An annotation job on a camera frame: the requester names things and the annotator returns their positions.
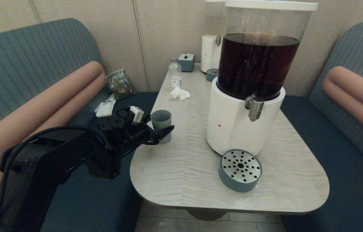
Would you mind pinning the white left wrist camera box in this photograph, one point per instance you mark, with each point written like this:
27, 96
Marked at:
137, 114

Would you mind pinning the round blue perforated drip tray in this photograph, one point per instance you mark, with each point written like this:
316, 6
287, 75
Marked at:
239, 177

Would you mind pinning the blue-grey tissue box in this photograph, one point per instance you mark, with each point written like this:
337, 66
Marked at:
186, 63

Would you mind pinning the small blue drip tray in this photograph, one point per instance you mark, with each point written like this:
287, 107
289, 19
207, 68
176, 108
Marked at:
211, 76

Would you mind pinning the large dark tea dispenser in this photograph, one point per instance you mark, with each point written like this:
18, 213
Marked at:
233, 129

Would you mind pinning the white napkin pack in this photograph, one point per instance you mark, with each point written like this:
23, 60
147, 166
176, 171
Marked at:
106, 109

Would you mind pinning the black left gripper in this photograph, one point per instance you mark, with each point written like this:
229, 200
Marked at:
133, 137

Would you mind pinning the clear plastic bottle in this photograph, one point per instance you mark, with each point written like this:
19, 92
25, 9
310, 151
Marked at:
175, 72

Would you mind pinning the metal dispenser tap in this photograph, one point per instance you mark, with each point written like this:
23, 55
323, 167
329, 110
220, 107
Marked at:
255, 108

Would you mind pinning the white clear water dispenser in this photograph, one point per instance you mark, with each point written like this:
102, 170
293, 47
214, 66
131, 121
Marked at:
209, 51

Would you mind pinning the printed snack bag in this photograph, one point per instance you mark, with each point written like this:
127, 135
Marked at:
120, 83

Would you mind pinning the crumpled white tissue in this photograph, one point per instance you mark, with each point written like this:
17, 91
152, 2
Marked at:
180, 93

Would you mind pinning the grey plastic cup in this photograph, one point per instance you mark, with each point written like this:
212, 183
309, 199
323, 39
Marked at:
162, 120

